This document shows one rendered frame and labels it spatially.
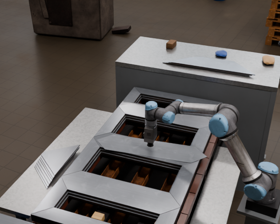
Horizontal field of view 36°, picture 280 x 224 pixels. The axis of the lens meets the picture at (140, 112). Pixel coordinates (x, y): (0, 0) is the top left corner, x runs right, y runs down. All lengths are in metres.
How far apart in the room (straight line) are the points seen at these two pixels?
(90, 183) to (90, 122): 0.85
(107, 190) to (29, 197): 0.49
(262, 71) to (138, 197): 1.59
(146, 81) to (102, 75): 2.20
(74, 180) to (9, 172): 1.63
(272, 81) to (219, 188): 1.00
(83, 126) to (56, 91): 2.15
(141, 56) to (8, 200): 1.67
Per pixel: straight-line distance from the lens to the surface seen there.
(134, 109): 3.22
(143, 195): 2.46
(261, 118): 3.43
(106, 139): 2.89
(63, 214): 2.38
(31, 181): 2.80
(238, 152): 2.41
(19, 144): 4.48
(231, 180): 2.91
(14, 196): 2.72
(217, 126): 2.35
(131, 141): 2.87
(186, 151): 2.80
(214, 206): 2.70
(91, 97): 5.16
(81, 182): 2.56
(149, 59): 3.58
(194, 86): 3.40
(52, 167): 2.81
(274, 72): 3.53
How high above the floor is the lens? 2.52
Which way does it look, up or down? 31 degrees down
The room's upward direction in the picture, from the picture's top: straight up
